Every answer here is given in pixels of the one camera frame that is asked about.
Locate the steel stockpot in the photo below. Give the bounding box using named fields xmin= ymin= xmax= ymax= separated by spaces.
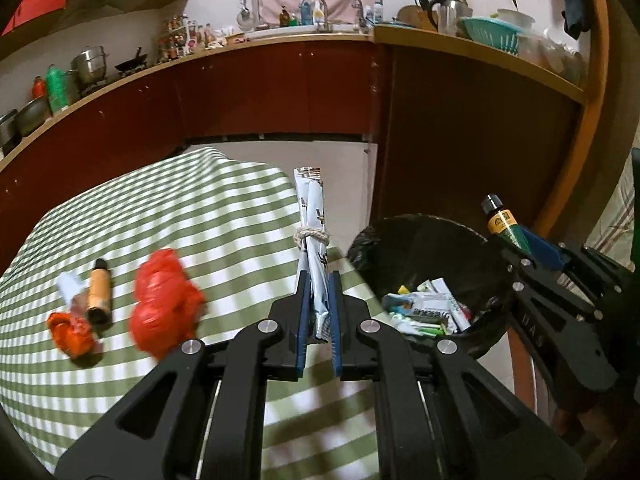
xmin=70 ymin=46 xmax=110 ymax=83

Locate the row of condiment bottles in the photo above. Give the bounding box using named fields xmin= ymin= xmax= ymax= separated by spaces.
xmin=159 ymin=16 xmax=221 ymax=61

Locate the steel bowl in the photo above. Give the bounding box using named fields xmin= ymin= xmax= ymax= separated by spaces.
xmin=15 ymin=96 xmax=51 ymax=136

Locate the teal plastic basket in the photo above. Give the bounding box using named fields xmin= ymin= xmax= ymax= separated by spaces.
xmin=459 ymin=16 xmax=521 ymax=56

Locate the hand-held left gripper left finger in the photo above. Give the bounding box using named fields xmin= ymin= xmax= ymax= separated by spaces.
xmin=54 ymin=270 xmax=313 ymax=480

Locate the green thermos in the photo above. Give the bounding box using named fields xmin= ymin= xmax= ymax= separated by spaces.
xmin=46 ymin=64 xmax=68 ymax=113

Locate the tall chrome faucet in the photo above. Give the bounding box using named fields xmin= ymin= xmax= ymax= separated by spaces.
xmin=299 ymin=0 xmax=332 ymax=31

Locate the green bottle with black cap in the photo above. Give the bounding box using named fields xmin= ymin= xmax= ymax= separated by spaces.
xmin=481 ymin=192 xmax=533 ymax=253

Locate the white printed rolled packet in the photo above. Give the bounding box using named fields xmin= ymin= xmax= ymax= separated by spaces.
xmin=56 ymin=272 xmax=88 ymax=318

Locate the wooden cutting board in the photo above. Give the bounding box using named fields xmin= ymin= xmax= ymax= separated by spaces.
xmin=397 ymin=5 xmax=436 ymax=31

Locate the red brown kitchen cabinet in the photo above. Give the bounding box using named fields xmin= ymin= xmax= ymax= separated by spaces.
xmin=0 ymin=27 xmax=608 ymax=281

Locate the red plastic bag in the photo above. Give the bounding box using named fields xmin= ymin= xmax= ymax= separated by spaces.
xmin=129 ymin=249 xmax=207 ymax=361

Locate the black wok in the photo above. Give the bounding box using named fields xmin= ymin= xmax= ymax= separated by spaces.
xmin=115 ymin=47 xmax=150 ymax=72

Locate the white blue packet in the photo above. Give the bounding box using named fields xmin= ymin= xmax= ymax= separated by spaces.
xmin=292 ymin=166 xmax=332 ymax=346

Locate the white bowl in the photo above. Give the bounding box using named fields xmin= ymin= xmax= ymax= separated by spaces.
xmin=495 ymin=7 xmax=536 ymax=28

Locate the orange plastic bag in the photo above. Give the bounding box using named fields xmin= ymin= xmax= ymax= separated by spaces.
xmin=48 ymin=310 xmax=97 ymax=358

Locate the tan bottle with black cap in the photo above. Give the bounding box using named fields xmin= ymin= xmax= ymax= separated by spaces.
xmin=86 ymin=258 xmax=112 ymax=323

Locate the wooden chair frame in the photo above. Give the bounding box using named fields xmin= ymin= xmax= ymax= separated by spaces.
xmin=510 ymin=0 xmax=612 ymax=411

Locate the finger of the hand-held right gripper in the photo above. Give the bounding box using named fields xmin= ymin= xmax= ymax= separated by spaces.
xmin=501 ymin=244 xmax=623 ymax=393
xmin=519 ymin=225 xmax=606 ymax=288

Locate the steel kettle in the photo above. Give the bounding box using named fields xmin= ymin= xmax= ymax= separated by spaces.
xmin=429 ymin=0 xmax=473 ymax=36

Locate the black trash bin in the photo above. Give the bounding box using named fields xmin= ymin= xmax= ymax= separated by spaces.
xmin=346 ymin=214 xmax=521 ymax=361

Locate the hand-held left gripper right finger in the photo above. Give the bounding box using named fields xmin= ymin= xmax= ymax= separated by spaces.
xmin=327 ymin=270 xmax=586 ymax=480

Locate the dark cooking pot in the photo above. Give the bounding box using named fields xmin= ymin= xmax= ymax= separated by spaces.
xmin=0 ymin=109 xmax=18 ymax=148

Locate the hanging strainer ladle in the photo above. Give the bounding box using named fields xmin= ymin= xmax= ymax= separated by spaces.
xmin=236 ymin=0 xmax=256 ymax=31

